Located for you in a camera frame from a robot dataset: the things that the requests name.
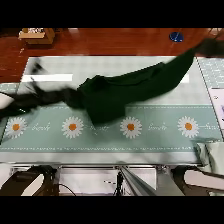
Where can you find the blue round object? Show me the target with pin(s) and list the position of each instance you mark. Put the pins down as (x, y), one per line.
(176, 36)

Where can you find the pale grey garment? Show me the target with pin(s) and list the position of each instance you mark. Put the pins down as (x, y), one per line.
(213, 156)

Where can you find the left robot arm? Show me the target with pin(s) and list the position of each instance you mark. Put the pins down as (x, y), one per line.
(35, 97)

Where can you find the cardboard box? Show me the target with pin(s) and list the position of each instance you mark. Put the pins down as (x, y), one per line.
(37, 36)

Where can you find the dark green shirt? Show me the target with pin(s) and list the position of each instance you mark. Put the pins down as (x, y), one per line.
(113, 95)

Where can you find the silver frame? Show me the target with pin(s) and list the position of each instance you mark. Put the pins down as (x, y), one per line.
(140, 187)

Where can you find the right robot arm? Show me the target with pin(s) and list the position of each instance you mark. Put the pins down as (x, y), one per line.
(203, 181)

